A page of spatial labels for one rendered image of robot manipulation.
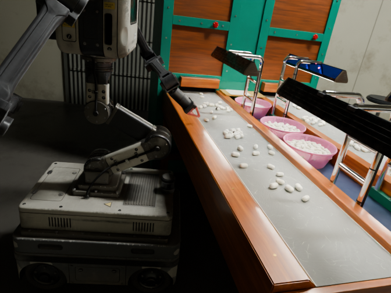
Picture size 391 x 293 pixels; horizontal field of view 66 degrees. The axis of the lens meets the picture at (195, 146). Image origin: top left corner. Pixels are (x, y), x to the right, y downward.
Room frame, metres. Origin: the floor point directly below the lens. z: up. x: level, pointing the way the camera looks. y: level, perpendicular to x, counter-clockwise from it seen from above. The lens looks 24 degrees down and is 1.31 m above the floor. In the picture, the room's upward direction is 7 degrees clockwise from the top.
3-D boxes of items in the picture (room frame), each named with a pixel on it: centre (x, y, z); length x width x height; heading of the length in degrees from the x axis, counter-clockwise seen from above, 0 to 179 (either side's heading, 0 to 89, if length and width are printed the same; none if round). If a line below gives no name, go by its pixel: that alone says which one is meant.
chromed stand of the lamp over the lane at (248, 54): (1.91, -0.23, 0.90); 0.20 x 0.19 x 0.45; 17
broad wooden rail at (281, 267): (1.40, -0.02, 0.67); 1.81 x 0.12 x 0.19; 17
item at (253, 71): (1.89, -0.15, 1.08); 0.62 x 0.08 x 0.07; 17
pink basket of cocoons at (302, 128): (1.71, -0.50, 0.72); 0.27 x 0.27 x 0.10
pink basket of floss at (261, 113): (2.13, -0.37, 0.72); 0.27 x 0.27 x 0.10
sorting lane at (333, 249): (1.45, -0.22, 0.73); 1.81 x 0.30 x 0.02; 17
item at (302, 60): (2.02, -0.61, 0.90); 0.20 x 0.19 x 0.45; 17
